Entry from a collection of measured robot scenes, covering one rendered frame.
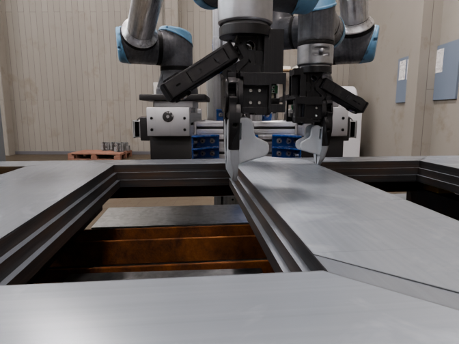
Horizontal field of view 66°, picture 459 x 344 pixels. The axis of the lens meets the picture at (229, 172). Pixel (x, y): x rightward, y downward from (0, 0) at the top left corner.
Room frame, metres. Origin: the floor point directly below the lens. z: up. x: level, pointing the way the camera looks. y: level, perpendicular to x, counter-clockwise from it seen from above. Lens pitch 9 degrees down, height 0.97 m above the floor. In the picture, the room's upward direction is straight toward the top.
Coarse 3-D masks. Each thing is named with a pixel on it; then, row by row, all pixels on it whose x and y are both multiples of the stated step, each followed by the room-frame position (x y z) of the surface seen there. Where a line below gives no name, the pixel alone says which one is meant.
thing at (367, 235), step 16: (288, 224) 0.34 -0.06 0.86; (304, 224) 0.34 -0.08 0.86; (320, 224) 0.34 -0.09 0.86; (336, 224) 0.34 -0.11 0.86; (352, 224) 0.34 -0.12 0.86; (368, 224) 0.34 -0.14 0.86; (384, 224) 0.34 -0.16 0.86; (400, 224) 0.34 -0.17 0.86; (416, 224) 0.34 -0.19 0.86; (432, 224) 0.34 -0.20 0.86; (448, 224) 0.34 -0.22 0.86; (304, 240) 0.30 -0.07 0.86; (320, 240) 0.30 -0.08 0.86; (336, 240) 0.30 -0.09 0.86; (352, 240) 0.30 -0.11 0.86; (368, 240) 0.30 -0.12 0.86; (384, 240) 0.30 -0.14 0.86; (400, 240) 0.30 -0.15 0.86; (416, 240) 0.30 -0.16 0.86; (432, 240) 0.30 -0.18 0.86; (448, 240) 0.30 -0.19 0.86
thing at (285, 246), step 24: (0, 168) 0.74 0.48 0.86; (120, 168) 0.77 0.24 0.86; (144, 168) 0.77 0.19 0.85; (168, 168) 0.78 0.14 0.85; (192, 168) 0.78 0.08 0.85; (216, 168) 0.79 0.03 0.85; (336, 168) 0.82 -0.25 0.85; (360, 168) 0.83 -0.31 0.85; (384, 168) 0.83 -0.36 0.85; (408, 168) 0.83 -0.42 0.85; (432, 168) 0.79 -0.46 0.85; (72, 192) 0.50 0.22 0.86; (96, 192) 0.59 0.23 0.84; (240, 192) 0.63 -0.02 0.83; (456, 192) 0.69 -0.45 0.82; (48, 216) 0.41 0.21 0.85; (72, 216) 0.47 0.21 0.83; (264, 216) 0.43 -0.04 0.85; (0, 240) 0.30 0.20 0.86; (24, 240) 0.34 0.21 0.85; (48, 240) 0.38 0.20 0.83; (264, 240) 0.39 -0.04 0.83; (288, 240) 0.34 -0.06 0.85; (0, 264) 0.29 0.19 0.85; (24, 264) 0.32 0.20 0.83; (288, 264) 0.31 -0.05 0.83; (312, 264) 0.27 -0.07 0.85; (336, 264) 0.25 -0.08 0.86; (408, 288) 0.21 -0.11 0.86; (432, 288) 0.21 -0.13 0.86
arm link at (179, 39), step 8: (160, 32) 1.26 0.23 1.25; (168, 32) 1.26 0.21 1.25; (176, 32) 1.26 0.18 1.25; (184, 32) 1.28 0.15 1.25; (160, 40) 1.24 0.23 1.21; (168, 40) 1.25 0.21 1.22; (176, 40) 1.26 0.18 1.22; (184, 40) 1.28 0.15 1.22; (160, 48) 1.24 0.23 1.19; (168, 48) 1.25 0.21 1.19; (176, 48) 1.26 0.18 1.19; (184, 48) 1.27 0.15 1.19; (192, 48) 1.32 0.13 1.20; (160, 56) 1.25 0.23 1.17; (168, 56) 1.26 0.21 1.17; (176, 56) 1.26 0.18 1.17; (184, 56) 1.27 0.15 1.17; (192, 56) 1.31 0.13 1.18; (160, 64) 1.29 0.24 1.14; (168, 64) 1.27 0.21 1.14; (176, 64) 1.26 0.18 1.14; (184, 64) 1.27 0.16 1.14; (192, 64) 1.31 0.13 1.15
